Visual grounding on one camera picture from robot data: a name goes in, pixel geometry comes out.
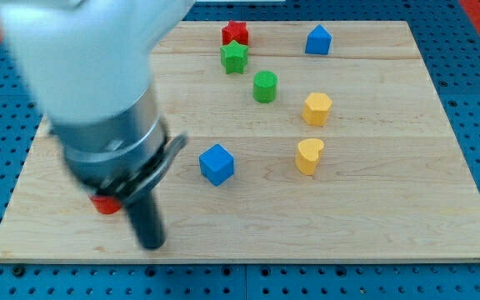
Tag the blue cube block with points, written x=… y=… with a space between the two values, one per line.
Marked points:
x=216 y=164

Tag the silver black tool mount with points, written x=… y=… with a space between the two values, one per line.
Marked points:
x=125 y=155

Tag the yellow hexagon block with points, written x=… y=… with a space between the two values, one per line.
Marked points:
x=316 y=109

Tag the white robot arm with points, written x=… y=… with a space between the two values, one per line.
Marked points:
x=86 y=65

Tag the red star block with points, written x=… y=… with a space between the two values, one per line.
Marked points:
x=235 y=31

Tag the blue pentagon block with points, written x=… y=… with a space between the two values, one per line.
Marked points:
x=319 y=41

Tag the yellow heart block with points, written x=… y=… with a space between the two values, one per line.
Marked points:
x=308 y=155

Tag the red cylinder block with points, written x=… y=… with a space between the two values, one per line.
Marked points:
x=105 y=204

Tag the wooden board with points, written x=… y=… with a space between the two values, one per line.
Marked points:
x=392 y=184

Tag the green star block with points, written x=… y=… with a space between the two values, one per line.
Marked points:
x=234 y=57

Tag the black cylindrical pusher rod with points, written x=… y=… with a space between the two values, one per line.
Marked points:
x=146 y=221

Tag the green cylinder block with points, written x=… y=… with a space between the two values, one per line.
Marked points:
x=265 y=86

